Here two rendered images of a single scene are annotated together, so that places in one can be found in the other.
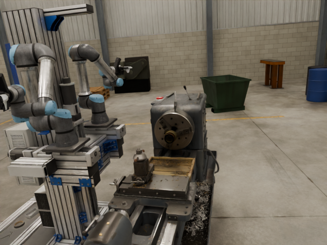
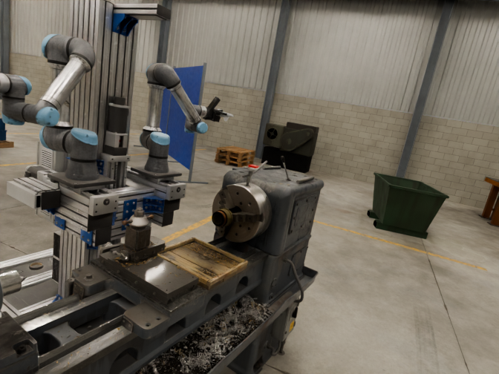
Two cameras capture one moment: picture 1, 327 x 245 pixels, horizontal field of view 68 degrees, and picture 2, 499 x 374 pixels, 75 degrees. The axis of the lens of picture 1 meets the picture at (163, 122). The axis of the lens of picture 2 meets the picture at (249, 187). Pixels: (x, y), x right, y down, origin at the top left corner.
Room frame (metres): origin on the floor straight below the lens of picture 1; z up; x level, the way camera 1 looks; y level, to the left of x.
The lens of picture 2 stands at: (0.25, -0.55, 1.62)
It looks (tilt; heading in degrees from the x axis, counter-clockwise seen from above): 13 degrees down; 15
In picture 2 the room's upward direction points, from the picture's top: 10 degrees clockwise
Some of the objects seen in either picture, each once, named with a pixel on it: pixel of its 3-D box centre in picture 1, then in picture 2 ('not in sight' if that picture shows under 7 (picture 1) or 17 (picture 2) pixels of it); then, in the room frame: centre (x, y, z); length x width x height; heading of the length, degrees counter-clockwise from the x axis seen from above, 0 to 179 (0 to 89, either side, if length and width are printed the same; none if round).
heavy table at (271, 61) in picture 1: (271, 73); (497, 200); (9.80, -4.45, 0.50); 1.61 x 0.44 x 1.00; 175
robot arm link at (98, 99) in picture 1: (97, 102); (159, 143); (2.02, 0.55, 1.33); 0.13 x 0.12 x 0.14; 55
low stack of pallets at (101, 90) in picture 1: (95, 94); (235, 156); (9.64, 2.60, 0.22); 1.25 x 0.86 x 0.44; 178
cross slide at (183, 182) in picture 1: (152, 184); (144, 268); (1.29, 0.09, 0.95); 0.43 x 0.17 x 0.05; 75
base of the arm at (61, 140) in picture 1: (65, 136); (82, 167); (1.54, 0.66, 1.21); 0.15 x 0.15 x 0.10
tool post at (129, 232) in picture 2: (141, 165); (139, 234); (1.31, 0.15, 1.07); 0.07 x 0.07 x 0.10; 75
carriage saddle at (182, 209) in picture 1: (153, 197); (135, 286); (1.24, 0.09, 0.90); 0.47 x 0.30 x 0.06; 75
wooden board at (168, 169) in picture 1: (168, 167); (200, 260); (1.60, -0.01, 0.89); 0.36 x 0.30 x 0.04; 75
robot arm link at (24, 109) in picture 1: (22, 111); (17, 110); (1.26, 0.73, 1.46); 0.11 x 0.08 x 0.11; 98
